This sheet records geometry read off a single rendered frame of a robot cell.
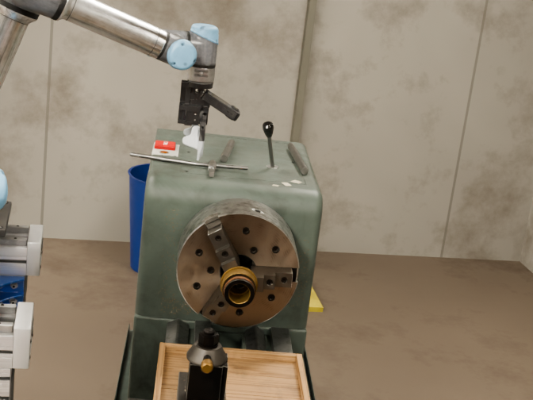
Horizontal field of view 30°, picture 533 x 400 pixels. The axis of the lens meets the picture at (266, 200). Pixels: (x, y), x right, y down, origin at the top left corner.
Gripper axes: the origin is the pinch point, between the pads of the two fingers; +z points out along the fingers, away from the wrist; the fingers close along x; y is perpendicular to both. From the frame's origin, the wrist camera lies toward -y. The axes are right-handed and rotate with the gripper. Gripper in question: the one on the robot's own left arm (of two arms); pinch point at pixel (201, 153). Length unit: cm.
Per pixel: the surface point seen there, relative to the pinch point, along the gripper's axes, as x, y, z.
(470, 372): -142, -136, 130
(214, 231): 35.6, -4.9, 10.0
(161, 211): 16.5, 9.1, 12.6
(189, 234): 31.0, 1.3, 13.2
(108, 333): -151, 32, 130
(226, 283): 45, -9, 20
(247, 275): 43.6, -13.6, 17.9
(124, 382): -6, 16, 76
